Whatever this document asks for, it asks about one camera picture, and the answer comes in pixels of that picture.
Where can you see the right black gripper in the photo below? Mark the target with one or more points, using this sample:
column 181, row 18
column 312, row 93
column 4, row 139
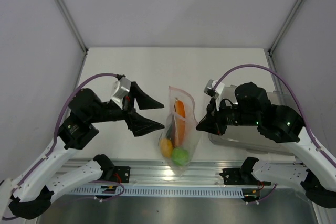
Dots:
column 209, row 123

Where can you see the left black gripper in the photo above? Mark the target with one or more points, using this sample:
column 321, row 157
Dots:
column 137, row 121

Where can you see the red meat slice toy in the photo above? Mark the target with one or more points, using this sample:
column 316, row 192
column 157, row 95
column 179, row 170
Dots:
column 180, row 122

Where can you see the clear pink zip bag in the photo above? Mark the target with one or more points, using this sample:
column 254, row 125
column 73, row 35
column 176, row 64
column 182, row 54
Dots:
column 191, row 136

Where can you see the green scallion toy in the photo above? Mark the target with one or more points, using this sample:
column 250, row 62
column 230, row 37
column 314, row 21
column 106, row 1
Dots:
column 170, row 134

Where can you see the yellow lemon toy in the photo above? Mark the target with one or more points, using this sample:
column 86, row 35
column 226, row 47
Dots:
column 166, row 147

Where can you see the green round fruit toy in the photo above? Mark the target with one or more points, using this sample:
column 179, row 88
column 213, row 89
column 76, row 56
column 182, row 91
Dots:
column 180, row 156

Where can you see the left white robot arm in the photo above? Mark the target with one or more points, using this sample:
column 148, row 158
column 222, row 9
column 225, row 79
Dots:
column 77, row 130

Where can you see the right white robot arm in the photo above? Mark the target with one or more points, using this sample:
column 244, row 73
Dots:
column 280, row 124

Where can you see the clear plastic food container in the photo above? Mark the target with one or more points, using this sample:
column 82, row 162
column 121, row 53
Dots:
column 247, row 137

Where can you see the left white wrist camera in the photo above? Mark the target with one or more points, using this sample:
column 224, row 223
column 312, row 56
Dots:
column 120, row 90

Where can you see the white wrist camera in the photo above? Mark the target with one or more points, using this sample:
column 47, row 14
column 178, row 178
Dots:
column 214, row 90
column 120, row 90

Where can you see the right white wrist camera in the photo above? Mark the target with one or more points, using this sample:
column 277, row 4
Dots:
column 214, row 90

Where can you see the aluminium mounting rail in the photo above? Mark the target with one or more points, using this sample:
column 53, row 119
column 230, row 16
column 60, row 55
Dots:
column 151, row 173

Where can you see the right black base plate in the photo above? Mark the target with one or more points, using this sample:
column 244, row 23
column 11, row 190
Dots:
column 236, row 176

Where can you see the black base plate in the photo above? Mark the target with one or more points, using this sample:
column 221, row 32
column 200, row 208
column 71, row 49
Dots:
column 120, row 174
column 236, row 176

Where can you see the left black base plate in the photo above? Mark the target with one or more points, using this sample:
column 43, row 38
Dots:
column 120, row 174

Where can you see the white slotted cable duct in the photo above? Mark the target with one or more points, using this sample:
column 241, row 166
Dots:
column 159, row 191

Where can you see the right aluminium frame post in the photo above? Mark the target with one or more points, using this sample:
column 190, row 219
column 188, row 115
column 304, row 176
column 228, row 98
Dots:
column 296, row 7

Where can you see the aluminium frame post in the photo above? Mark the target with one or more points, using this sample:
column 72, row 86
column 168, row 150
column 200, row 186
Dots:
column 296, row 7
column 71, row 24

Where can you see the left aluminium frame post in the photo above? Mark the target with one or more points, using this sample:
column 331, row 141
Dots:
column 71, row 24

